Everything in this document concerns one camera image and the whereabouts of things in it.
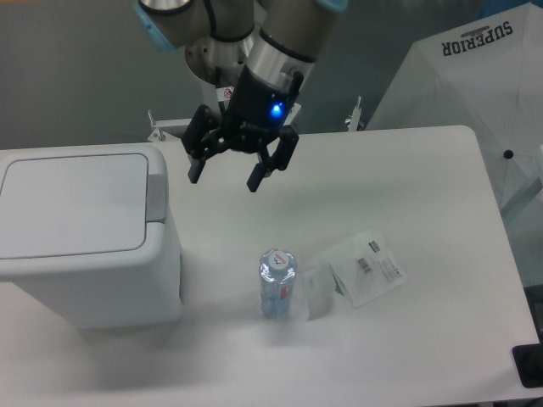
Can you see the small clear plastic bag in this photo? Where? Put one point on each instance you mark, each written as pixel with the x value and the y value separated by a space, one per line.
pixel 319 285

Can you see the white umbrella with lettering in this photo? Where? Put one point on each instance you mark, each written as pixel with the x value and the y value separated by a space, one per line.
pixel 486 75

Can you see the white printed plastic pouch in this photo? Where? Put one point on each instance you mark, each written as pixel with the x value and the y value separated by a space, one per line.
pixel 363 266

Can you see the silver table clamp bracket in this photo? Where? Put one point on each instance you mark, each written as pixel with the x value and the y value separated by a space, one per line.
pixel 354 121

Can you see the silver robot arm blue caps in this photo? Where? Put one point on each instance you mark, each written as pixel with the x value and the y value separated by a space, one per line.
pixel 267 64

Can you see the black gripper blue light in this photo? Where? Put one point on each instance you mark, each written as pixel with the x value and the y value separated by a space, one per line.
pixel 253 119

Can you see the black device at table edge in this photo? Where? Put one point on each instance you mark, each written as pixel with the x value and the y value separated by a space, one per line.
pixel 528 361

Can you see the clear plastic water bottle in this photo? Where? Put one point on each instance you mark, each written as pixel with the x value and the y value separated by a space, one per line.
pixel 277 273

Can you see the white plastic trash can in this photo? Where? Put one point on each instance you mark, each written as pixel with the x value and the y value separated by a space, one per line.
pixel 88 232

